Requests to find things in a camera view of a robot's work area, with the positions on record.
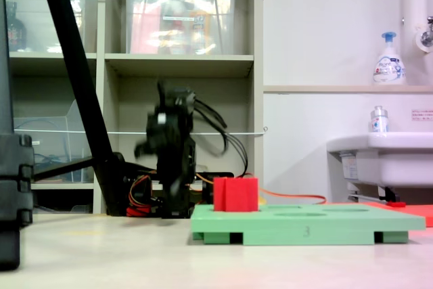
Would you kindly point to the red cross columnar block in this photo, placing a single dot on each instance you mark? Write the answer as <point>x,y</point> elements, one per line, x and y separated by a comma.
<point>236,194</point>

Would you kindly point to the green shape hole board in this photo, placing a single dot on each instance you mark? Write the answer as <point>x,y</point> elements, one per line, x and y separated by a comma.
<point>270,231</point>

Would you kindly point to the beige shelf unit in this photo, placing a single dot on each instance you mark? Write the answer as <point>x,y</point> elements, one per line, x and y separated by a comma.
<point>179,62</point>

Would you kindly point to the black tripod brace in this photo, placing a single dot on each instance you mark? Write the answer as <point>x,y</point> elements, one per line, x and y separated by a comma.
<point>61,169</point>

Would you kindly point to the clear sloped storage bin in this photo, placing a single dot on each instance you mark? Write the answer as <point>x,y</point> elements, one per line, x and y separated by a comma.
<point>40,147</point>

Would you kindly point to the yellow labelled bottle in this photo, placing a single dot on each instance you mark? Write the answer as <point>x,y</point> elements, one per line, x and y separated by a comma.
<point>201,32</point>

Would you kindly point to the pink package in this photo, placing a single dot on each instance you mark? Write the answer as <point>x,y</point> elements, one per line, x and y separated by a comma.
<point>143,32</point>

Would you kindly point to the large clear storage bin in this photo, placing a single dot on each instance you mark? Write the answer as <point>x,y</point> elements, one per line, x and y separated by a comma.
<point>223,15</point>

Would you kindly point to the dark glass bottle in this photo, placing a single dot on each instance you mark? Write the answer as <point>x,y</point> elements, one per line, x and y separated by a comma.
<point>16,32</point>

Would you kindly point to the small clear sanitizer bottle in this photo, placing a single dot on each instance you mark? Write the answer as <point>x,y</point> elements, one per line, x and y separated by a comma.
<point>379,121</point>

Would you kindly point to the white sink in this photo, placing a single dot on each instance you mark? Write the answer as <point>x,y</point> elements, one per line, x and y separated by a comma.
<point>389,163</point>

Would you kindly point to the white blue soap pump bottle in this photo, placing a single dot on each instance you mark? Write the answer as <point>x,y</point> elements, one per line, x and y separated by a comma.
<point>389,69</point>

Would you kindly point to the metal faucet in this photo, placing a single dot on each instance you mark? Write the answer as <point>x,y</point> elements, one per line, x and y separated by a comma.
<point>427,37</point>

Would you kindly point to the white wall sign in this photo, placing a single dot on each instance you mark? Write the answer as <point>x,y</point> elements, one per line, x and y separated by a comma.
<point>423,115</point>

